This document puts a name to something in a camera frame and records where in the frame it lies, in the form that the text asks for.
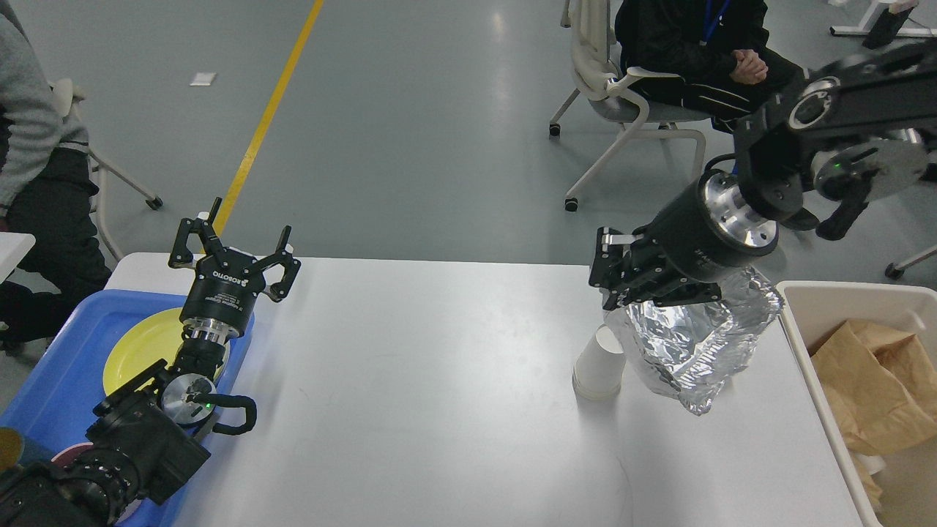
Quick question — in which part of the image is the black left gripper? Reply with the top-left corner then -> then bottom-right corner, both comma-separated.
168,197 -> 301,338

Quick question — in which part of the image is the yellow plastic plate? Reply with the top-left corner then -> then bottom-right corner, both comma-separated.
102,307 -> 239,396

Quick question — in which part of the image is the blue plastic tray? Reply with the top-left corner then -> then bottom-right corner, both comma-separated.
0,290 -> 255,527

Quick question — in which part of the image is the person in black trousers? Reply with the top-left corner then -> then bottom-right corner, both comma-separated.
1,2 -> 111,356

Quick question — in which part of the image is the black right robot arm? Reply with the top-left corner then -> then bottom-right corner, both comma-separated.
589,40 -> 936,311

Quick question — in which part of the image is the white office chair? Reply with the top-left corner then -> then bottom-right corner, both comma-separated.
548,1 -> 710,212

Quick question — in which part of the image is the person in striped black tracksuit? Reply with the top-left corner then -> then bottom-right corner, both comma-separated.
613,1 -> 802,134

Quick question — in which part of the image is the dark teal mug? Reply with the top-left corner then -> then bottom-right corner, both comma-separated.
0,427 -> 24,471

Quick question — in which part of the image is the white paper cup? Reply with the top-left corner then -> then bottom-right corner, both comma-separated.
572,326 -> 626,400

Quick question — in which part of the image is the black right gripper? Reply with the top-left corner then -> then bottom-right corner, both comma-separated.
589,170 -> 779,308

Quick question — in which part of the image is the white desk leg base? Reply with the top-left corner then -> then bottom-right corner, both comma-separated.
829,1 -> 936,47

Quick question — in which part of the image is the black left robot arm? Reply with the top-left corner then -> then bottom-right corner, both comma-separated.
2,198 -> 301,526

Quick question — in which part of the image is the brown paper bag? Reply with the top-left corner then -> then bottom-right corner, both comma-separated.
811,319 -> 936,512

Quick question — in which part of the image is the white side table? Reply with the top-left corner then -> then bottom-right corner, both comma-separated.
1,231 -> 36,283

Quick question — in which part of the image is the white paper scrap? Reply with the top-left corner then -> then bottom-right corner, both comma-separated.
190,71 -> 217,87

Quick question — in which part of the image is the beige plastic bin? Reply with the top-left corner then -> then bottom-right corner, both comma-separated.
777,281 -> 936,526

